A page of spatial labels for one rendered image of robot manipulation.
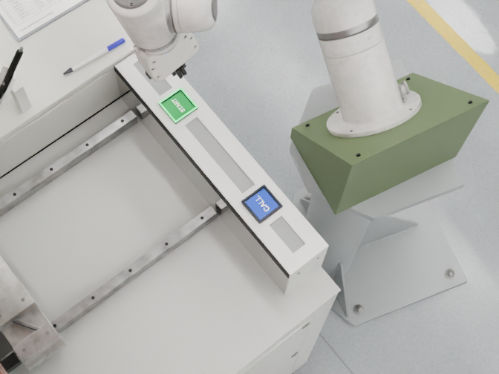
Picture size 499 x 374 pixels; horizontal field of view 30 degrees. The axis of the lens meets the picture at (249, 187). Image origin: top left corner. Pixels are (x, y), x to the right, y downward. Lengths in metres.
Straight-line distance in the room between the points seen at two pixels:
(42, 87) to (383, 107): 0.66
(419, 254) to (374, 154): 1.12
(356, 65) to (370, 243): 1.08
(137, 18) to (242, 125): 1.50
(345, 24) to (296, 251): 0.43
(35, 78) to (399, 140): 0.72
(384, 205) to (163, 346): 0.53
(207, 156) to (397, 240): 1.10
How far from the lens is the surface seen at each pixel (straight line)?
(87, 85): 1.89
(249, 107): 2.90
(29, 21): 1.95
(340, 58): 1.75
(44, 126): 1.90
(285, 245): 1.73
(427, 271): 2.76
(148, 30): 1.44
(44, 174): 1.92
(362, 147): 1.72
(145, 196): 1.91
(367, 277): 2.72
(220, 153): 1.79
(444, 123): 1.74
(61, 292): 1.87
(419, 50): 3.06
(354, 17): 1.73
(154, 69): 1.58
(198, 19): 1.43
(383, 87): 1.78
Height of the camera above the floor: 2.60
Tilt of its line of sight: 69 degrees down
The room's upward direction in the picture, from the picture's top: 5 degrees clockwise
